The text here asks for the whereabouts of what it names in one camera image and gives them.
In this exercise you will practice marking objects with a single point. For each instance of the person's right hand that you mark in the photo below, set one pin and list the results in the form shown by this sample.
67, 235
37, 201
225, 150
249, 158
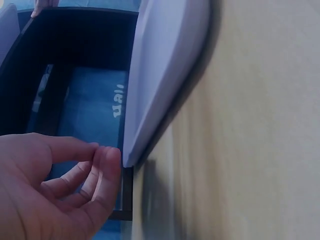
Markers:
43, 5

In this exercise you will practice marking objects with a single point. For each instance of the person's left hand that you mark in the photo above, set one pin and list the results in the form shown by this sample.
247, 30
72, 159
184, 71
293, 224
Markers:
30, 195

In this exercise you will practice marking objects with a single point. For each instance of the person's right fingers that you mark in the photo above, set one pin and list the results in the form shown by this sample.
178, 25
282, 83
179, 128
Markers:
36, 11

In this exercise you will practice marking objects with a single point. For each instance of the white paper sheet stack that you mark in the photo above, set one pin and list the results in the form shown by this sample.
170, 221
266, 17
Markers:
165, 65

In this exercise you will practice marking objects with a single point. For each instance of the black open box frame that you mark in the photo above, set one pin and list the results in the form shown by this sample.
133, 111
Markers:
62, 40

